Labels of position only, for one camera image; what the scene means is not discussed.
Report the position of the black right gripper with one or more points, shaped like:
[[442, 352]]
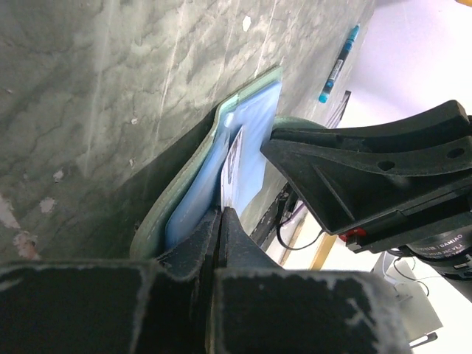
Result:
[[401, 185]]

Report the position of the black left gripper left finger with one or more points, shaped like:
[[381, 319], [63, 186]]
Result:
[[112, 306]]

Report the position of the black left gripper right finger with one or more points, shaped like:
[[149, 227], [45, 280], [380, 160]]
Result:
[[259, 307]]

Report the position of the grey credit card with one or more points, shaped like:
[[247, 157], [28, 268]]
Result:
[[230, 172]]

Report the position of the green card holder wallet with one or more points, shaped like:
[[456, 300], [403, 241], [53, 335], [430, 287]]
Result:
[[244, 119]]

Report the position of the blue marker pen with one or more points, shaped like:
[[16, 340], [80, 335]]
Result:
[[338, 65]]

